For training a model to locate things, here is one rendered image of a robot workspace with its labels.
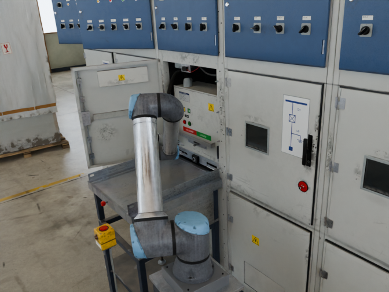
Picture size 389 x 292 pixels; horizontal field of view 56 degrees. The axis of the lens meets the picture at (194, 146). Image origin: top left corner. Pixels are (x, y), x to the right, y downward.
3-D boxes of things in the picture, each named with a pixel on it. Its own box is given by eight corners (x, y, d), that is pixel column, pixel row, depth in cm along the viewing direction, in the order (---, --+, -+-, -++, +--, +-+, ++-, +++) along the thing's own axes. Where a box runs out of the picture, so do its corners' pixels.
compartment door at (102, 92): (87, 165, 275) (69, 66, 248) (167, 150, 294) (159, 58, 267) (88, 168, 269) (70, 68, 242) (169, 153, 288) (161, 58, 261)
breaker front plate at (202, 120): (219, 166, 245) (216, 97, 227) (177, 147, 281) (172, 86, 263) (220, 165, 245) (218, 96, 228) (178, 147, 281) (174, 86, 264)
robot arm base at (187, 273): (223, 272, 164) (223, 253, 161) (189, 290, 153) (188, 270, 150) (197, 252, 179) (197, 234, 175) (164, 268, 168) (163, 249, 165)
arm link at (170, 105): (184, 86, 170) (177, 146, 232) (157, 87, 169) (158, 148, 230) (186, 108, 166) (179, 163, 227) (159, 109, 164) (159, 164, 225)
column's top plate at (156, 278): (244, 288, 164) (244, 285, 163) (184, 323, 148) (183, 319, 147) (204, 252, 189) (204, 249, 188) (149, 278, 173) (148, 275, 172)
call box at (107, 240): (102, 252, 183) (99, 234, 179) (95, 244, 189) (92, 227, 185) (117, 245, 187) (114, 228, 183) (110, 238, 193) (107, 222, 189)
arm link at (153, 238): (173, 257, 150) (160, 87, 166) (130, 261, 148) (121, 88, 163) (171, 254, 165) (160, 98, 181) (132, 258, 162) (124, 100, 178)
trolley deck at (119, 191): (132, 226, 204) (131, 217, 202) (88, 188, 250) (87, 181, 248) (221, 187, 242) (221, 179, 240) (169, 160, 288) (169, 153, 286)
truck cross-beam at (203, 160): (221, 174, 244) (221, 165, 242) (175, 152, 284) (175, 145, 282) (227, 171, 247) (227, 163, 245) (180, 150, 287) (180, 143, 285)
